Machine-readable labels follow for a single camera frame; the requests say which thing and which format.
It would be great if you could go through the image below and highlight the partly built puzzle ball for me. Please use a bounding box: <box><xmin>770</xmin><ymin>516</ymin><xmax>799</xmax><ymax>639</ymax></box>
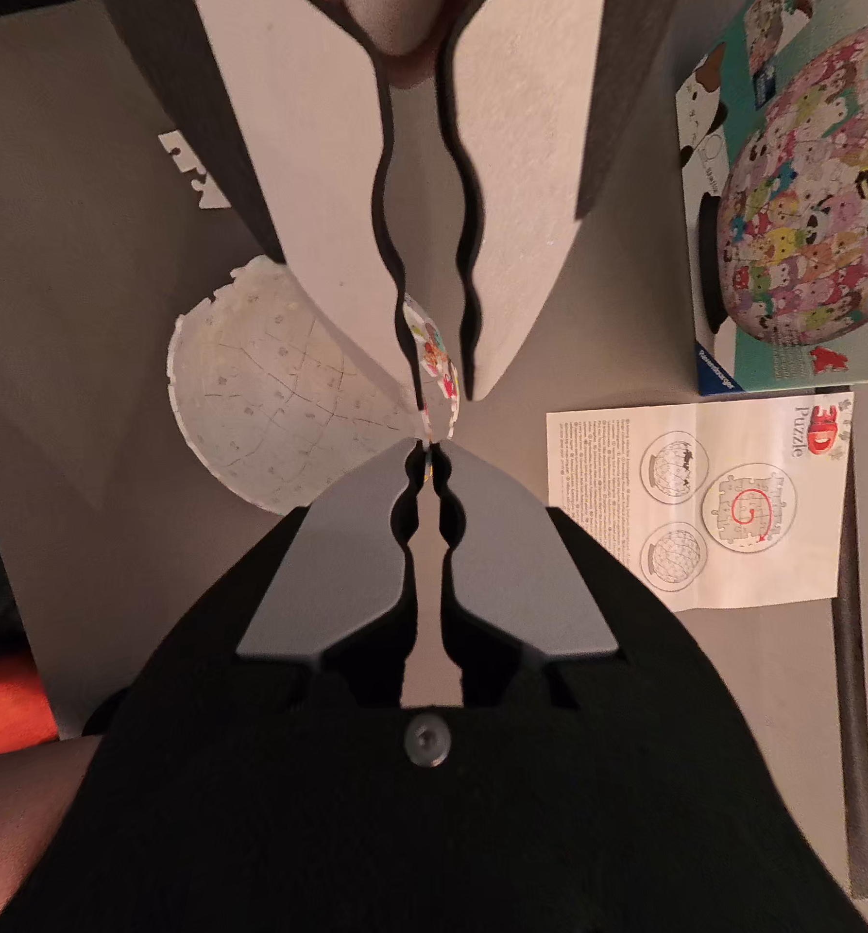
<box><xmin>168</xmin><ymin>255</ymin><xmax>458</xmax><ymax>515</ymax></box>

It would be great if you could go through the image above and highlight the orange cloth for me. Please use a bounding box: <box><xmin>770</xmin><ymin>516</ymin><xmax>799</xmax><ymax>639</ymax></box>
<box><xmin>0</xmin><ymin>649</ymin><xmax>59</xmax><ymax>762</ymax></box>

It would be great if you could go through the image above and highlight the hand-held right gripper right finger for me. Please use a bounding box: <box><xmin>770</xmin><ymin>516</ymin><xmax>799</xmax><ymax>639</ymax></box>
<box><xmin>434</xmin><ymin>437</ymin><xmax>619</xmax><ymax>704</ymax></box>

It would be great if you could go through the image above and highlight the person's left hand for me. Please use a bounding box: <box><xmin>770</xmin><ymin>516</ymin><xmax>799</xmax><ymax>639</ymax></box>
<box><xmin>384</xmin><ymin>52</ymin><xmax>438</xmax><ymax>85</ymax></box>

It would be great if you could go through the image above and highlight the printed puzzle box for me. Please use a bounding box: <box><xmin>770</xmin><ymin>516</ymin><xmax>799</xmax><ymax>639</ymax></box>
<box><xmin>676</xmin><ymin>0</ymin><xmax>868</xmax><ymax>398</ymax></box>

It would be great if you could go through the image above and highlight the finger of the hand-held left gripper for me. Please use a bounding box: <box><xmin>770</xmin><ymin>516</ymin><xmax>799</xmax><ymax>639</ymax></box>
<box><xmin>437</xmin><ymin>0</ymin><xmax>607</xmax><ymax>403</ymax></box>
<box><xmin>193</xmin><ymin>0</ymin><xmax>426</xmax><ymax>411</ymax></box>

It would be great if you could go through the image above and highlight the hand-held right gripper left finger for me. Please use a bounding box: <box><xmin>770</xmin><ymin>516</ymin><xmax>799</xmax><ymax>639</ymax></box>
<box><xmin>236</xmin><ymin>437</ymin><xmax>429</xmax><ymax>704</ymax></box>

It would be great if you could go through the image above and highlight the folded instruction leaflet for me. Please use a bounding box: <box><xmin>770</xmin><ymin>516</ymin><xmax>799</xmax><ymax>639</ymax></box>
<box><xmin>546</xmin><ymin>394</ymin><xmax>856</xmax><ymax>612</ymax></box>

